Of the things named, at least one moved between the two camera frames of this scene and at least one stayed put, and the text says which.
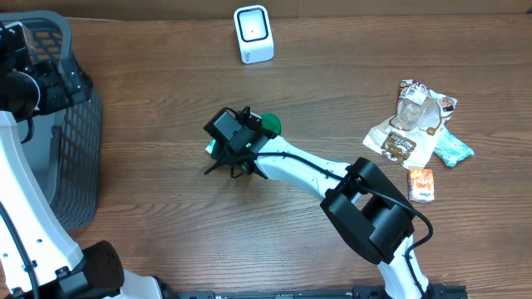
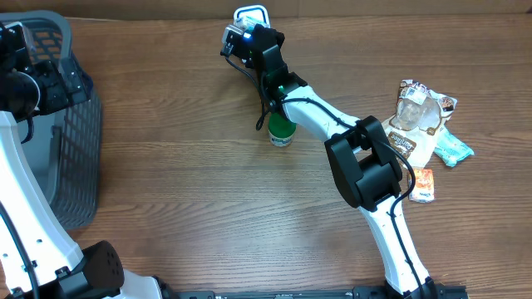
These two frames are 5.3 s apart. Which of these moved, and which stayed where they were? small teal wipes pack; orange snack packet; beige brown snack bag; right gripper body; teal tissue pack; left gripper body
Moved: right gripper body; small teal wipes pack
Stayed: left gripper body; orange snack packet; beige brown snack bag; teal tissue pack
